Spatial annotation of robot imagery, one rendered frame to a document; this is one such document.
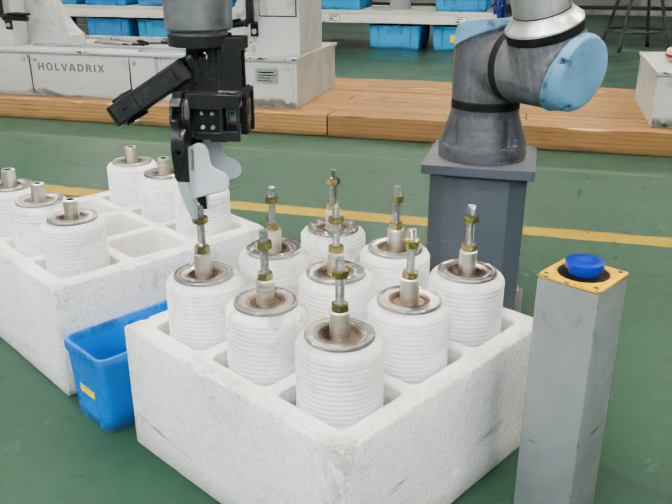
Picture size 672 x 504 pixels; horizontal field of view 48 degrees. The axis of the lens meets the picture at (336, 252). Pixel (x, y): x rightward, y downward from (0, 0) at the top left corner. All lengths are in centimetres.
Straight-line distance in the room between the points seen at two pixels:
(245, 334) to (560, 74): 59
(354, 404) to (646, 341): 74
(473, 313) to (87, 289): 57
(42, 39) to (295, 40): 117
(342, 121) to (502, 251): 155
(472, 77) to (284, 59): 167
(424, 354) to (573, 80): 50
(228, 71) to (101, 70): 237
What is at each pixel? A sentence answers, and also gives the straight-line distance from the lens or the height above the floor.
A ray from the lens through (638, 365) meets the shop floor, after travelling 135.
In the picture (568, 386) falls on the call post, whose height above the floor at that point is 20.
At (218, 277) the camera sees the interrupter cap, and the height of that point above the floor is 25.
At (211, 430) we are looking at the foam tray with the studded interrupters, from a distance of 93.
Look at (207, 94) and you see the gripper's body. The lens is 86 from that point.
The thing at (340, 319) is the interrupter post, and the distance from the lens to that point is 79.
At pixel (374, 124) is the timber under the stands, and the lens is 276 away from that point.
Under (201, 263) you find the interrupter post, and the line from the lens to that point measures 95.
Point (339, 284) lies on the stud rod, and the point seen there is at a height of 31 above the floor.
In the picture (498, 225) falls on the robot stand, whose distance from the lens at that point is 130.
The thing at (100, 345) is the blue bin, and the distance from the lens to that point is 118.
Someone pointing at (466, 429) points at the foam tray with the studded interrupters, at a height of 10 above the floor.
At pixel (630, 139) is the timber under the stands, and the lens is 272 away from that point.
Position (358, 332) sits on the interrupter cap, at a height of 25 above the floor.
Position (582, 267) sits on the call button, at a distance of 82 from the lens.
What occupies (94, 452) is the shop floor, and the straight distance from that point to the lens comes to 111.
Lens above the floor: 63
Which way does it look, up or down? 22 degrees down
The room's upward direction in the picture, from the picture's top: straight up
